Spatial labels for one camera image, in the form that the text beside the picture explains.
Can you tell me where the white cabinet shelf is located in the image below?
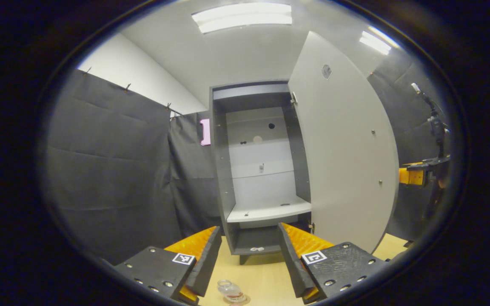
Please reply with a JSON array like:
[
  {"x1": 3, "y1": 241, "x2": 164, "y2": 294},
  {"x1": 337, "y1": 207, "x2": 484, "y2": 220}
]
[{"x1": 227, "y1": 195, "x2": 312, "y2": 224}]

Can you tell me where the grey cabinet door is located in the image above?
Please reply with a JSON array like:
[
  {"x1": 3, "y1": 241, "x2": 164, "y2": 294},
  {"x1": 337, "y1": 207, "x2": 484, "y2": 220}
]
[{"x1": 288, "y1": 31, "x2": 400, "y2": 254}]

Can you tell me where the round brown coaster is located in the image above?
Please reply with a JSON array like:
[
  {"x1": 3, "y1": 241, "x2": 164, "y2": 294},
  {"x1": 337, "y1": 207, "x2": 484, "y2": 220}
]
[{"x1": 224, "y1": 294, "x2": 251, "y2": 306}]

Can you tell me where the black backdrop cloth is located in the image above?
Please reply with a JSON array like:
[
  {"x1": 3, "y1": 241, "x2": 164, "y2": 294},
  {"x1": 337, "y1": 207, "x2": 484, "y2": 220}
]
[{"x1": 41, "y1": 68, "x2": 452, "y2": 255}]

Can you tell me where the clear plastic bottle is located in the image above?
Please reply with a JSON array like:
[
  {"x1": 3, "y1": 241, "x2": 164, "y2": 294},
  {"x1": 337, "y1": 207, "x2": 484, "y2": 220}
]
[{"x1": 217, "y1": 279, "x2": 248, "y2": 303}]

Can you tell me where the ceiling light panel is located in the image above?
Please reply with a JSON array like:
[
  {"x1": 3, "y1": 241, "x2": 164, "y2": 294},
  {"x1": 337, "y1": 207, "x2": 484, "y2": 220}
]
[
  {"x1": 359, "y1": 26, "x2": 400, "y2": 56},
  {"x1": 192, "y1": 3, "x2": 292, "y2": 34}
]

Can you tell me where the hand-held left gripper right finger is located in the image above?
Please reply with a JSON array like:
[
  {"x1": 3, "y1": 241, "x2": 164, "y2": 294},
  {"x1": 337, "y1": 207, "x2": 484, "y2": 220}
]
[{"x1": 278, "y1": 222, "x2": 389, "y2": 304}]

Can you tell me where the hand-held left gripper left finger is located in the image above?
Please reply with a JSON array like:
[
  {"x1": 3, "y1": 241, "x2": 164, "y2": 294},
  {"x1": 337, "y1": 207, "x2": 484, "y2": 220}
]
[{"x1": 115, "y1": 226, "x2": 223, "y2": 304}]

